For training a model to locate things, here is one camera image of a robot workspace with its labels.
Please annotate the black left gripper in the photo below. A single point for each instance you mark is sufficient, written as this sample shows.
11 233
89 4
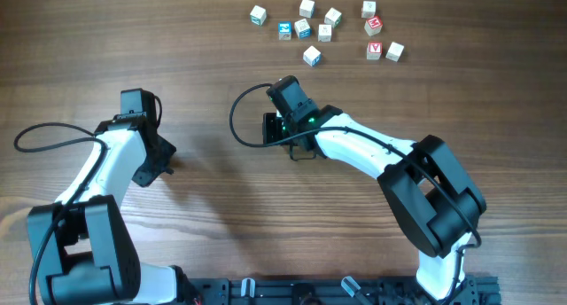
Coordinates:
166 152

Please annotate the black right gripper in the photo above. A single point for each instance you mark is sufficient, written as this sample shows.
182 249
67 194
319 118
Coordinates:
269 120

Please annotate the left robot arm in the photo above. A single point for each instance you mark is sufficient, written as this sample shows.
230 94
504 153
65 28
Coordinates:
83 253

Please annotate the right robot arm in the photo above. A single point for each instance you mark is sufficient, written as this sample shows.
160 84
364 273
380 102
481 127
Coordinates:
433 199

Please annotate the blue P wooden block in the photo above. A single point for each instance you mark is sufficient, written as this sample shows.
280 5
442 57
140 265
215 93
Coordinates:
312 56

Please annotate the light blue letter block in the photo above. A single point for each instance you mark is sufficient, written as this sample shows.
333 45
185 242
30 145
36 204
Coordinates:
284 30

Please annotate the dark blue number block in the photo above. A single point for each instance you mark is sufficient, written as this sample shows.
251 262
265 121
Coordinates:
302 29

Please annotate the yellow-sided A wooden block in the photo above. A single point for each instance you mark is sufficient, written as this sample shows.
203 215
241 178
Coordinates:
324 33

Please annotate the green-sided corner wooden block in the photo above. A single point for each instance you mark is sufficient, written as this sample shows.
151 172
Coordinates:
258 15

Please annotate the green N wooden block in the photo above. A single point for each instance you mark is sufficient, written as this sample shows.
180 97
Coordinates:
333 17

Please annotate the blue T wooden block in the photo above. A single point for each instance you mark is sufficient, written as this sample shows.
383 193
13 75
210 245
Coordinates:
307 8

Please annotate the red A wooden block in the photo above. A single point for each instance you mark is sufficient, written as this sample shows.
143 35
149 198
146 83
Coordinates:
374 51

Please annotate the red M wooden block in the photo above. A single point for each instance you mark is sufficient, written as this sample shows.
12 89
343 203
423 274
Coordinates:
373 25

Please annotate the yellow-sided far right block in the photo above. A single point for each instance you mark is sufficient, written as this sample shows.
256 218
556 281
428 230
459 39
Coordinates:
395 51

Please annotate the number four wooden block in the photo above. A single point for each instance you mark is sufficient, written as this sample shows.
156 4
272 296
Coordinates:
368 9

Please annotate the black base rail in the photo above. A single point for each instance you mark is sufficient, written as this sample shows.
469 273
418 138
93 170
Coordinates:
381 291

